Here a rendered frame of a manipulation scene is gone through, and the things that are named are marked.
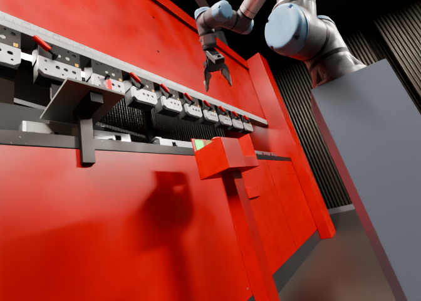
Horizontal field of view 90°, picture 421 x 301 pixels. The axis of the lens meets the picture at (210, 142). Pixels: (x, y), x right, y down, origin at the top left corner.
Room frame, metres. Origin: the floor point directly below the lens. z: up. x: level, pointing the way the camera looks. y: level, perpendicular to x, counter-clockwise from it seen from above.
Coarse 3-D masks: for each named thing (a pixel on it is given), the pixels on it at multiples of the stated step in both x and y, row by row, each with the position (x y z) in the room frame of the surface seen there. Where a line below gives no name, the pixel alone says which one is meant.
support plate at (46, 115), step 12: (72, 84) 0.53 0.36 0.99; (84, 84) 0.54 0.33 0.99; (60, 96) 0.56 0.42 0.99; (72, 96) 0.58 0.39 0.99; (84, 96) 0.59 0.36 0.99; (108, 96) 0.63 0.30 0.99; (120, 96) 0.65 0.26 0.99; (48, 108) 0.61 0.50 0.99; (60, 108) 0.62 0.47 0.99; (72, 108) 0.64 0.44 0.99; (108, 108) 0.70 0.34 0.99; (60, 120) 0.69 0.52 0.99; (72, 120) 0.72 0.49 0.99; (96, 120) 0.76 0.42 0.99
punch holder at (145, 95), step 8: (128, 80) 0.97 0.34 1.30; (144, 80) 1.03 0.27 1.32; (128, 88) 0.98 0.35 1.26; (136, 88) 0.97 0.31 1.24; (144, 88) 1.02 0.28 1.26; (152, 88) 1.07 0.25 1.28; (128, 96) 0.99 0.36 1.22; (136, 96) 0.97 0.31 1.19; (144, 96) 1.01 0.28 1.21; (152, 96) 1.06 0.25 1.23; (128, 104) 1.00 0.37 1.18; (136, 104) 1.01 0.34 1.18; (144, 104) 1.04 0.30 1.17; (152, 104) 1.06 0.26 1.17
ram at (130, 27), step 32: (0, 0) 0.54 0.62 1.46; (32, 0) 0.62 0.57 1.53; (64, 0) 0.71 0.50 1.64; (96, 0) 0.85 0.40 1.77; (128, 0) 1.03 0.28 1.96; (32, 32) 0.62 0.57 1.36; (64, 32) 0.71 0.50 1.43; (96, 32) 0.83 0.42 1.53; (128, 32) 0.99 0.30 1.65; (160, 32) 1.22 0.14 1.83; (192, 32) 1.57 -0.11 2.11; (160, 64) 1.16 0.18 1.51; (192, 64) 1.46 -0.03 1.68; (192, 96) 1.37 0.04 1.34; (224, 96) 1.76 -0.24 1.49; (256, 96) 2.44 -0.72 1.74
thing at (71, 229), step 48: (0, 144) 0.48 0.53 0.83; (0, 192) 0.49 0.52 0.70; (48, 192) 0.56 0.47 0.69; (96, 192) 0.67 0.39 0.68; (144, 192) 0.81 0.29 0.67; (192, 192) 1.03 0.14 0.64; (288, 192) 2.04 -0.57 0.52; (0, 240) 0.49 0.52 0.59; (48, 240) 0.56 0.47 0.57; (96, 240) 0.66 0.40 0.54; (144, 240) 0.79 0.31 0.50; (192, 240) 0.97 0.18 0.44; (288, 240) 1.75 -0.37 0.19; (0, 288) 0.49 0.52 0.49; (48, 288) 0.56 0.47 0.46; (96, 288) 0.65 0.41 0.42; (144, 288) 0.77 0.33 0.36; (192, 288) 0.93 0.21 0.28; (240, 288) 1.17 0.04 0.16
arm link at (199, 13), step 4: (200, 8) 0.71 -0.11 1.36; (204, 8) 0.71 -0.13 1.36; (208, 8) 0.72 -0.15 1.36; (196, 12) 0.72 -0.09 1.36; (200, 12) 0.72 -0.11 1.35; (204, 12) 0.71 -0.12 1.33; (196, 16) 0.73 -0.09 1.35; (200, 16) 0.73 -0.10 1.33; (196, 20) 0.75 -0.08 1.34; (200, 20) 0.73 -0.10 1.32; (200, 24) 0.75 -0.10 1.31; (204, 24) 0.74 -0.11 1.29; (200, 28) 0.76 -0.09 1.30; (204, 28) 0.75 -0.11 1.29; (208, 28) 0.75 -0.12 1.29; (200, 32) 0.77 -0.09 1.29; (204, 32) 0.76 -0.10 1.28; (208, 32) 0.76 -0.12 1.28; (212, 32) 0.77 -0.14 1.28
